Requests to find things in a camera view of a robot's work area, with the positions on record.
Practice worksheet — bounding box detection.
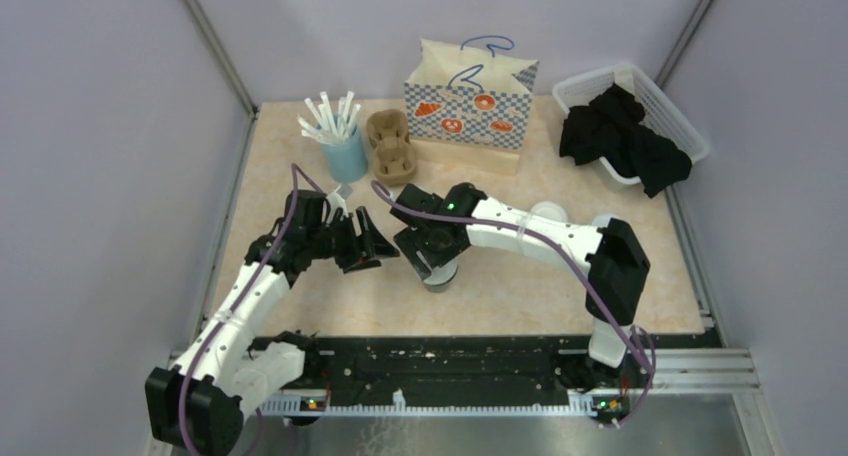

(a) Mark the white plastic basket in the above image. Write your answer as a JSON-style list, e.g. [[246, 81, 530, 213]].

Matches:
[[553, 64, 709, 198]]

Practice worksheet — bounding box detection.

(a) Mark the white wrapped straws bundle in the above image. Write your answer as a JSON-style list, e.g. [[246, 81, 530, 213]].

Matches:
[[297, 91, 361, 146]]

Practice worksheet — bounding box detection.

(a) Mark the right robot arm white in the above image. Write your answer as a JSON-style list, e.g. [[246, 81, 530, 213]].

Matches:
[[372, 182, 655, 388]]

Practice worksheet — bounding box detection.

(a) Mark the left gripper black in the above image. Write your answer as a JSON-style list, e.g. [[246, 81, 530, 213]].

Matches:
[[307, 206, 399, 274]]

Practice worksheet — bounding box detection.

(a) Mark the checkered paper takeout bag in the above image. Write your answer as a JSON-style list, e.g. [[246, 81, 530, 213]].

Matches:
[[403, 35, 539, 175]]

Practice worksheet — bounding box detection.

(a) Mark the black cloth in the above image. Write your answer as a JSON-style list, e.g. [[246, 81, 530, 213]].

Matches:
[[558, 84, 693, 198]]

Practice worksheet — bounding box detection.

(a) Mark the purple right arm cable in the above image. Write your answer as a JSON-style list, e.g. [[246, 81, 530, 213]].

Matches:
[[369, 179, 658, 429]]

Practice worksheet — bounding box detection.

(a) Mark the stack of white lids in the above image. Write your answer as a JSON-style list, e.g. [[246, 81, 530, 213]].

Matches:
[[530, 201, 568, 223]]

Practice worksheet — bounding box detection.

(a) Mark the blue straw holder cup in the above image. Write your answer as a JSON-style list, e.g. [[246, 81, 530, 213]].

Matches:
[[320, 127, 369, 184]]

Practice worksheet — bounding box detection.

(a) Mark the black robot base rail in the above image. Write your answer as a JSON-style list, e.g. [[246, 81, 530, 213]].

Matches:
[[247, 331, 649, 415]]

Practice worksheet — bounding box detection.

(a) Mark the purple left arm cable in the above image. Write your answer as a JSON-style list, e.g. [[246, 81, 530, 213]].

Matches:
[[177, 163, 329, 456]]

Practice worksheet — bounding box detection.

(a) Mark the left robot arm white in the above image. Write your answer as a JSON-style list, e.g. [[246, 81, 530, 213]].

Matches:
[[145, 190, 399, 455]]

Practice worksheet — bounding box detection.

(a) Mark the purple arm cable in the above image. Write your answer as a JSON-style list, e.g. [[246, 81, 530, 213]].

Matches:
[[177, 163, 329, 456], [369, 179, 658, 429]]

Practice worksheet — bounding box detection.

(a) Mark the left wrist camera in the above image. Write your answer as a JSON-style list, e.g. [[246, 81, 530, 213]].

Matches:
[[325, 183, 353, 221]]

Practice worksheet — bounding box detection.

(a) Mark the cardboard cup carrier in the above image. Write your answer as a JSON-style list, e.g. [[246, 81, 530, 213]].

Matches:
[[366, 109, 418, 186]]

